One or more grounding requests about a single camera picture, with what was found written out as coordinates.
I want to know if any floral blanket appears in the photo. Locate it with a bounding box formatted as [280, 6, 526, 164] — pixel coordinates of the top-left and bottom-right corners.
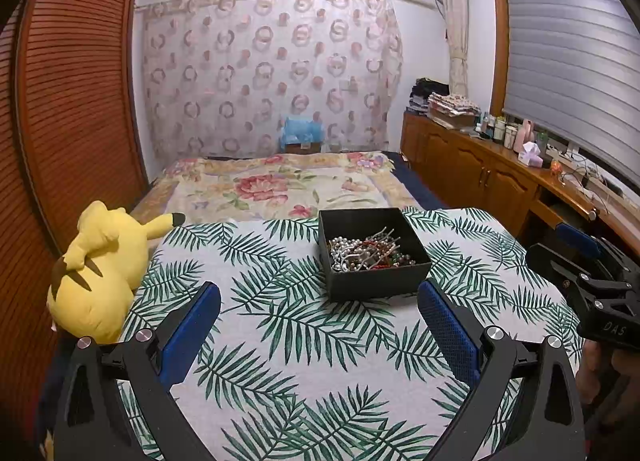
[131, 151, 418, 228]

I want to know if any tied lace curtain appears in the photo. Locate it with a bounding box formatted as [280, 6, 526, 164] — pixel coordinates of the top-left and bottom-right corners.
[437, 0, 471, 98]

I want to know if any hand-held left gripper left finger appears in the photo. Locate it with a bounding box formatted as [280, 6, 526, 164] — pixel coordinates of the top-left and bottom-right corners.
[52, 281, 222, 461]

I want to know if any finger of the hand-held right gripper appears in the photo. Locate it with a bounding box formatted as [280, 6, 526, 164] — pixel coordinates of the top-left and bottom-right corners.
[555, 222, 640, 287]
[525, 242, 608, 314]

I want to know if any white pearl necklace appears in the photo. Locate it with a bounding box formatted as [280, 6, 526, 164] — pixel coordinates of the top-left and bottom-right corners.
[327, 236, 372, 273]

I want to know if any yellow plush toy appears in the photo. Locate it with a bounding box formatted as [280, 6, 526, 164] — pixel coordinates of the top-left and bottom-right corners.
[46, 200, 187, 346]

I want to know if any pink tissue box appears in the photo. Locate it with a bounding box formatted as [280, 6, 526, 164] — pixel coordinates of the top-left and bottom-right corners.
[518, 141, 544, 168]

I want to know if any row of toiletry bottles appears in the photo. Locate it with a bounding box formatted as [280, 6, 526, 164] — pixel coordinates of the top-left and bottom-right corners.
[475, 111, 536, 151]

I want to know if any green leaf print cloth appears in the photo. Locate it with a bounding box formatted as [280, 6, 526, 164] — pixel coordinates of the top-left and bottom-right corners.
[117, 208, 586, 461]

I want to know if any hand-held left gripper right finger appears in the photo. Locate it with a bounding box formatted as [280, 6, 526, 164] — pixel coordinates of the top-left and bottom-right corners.
[417, 278, 586, 461]

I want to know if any wooden window frame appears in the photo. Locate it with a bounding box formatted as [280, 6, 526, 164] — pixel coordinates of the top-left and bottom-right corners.
[490, 0, 640, 194]

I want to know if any wooden cabinet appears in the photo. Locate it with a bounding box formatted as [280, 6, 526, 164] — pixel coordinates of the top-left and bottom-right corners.
[400, 111, 640, 262]

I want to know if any red coral bead necklace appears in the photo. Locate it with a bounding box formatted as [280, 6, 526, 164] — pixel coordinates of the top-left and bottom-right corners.
[350, 239, 397, 270]

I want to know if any grey window blind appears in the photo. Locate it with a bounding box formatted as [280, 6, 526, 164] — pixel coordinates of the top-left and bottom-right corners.
[502, 0, 640, 188]

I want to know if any silver metal hairpin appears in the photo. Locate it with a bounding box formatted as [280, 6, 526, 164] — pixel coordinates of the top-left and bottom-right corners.
[367, 226, 404, 255]

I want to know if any blue plush toy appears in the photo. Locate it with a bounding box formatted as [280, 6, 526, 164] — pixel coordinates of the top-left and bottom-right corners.
[279, 114, 324, 148]

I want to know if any black cardboard box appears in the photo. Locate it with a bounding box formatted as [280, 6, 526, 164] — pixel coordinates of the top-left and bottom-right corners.
[318, 208, 432, 303]

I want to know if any stack of folded patterned cloths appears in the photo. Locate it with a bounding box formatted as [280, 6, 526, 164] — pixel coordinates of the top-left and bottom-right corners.
[427, 91, 484, 130]

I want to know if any dark blue bed sheet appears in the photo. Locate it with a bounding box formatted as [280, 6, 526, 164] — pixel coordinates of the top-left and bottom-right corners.
[387, 151, 451, 212]

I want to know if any stack of dark clothes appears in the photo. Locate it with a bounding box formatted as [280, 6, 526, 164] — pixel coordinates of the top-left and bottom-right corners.
[409, 77, 451, 115]

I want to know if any person's right hand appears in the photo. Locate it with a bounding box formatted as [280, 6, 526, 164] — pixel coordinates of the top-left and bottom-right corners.
[580, 341, 640, 434]

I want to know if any circle pattern curtain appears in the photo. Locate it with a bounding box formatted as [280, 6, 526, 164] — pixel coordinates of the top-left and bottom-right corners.
[137, 0, 405, 160]

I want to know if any wooden louvred wardrobe door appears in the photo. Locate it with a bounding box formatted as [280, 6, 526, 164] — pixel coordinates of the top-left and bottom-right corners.
[0, 0, 151, 392]

